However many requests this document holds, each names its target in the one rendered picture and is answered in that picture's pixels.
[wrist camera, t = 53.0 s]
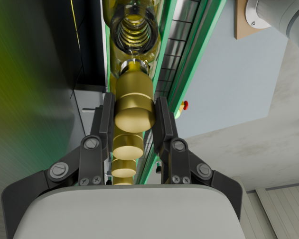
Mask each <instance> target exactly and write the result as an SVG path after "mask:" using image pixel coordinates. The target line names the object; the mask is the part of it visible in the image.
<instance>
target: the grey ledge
mask: <svg viewBox="0 0 299 239"><path fill-rule="evenodd" d="M103 89H106V88H105V86H100V85H88V84H77V83H76V84H75V87H74V93H75V98H76V101H77V105H78V108H79V112H80V116H81V120H82V124H83V127H84V131H85V135H86V136H88V135H90V131H91V127H92V122H93V116H94V113H83V112H82V109H83V108H90V109H95V108H96V107H100V105H102V104H103V96H102V92H103ZM109 158H110V153H109V156H108V158H107V159H106V160H105V161H104V172H105V173H106V172H107V171H108V170H109V164H108V160H109ZM104 177H105V185H106V182H107V180H108V178H107V176H106V175H105V176H104Z"/></svg>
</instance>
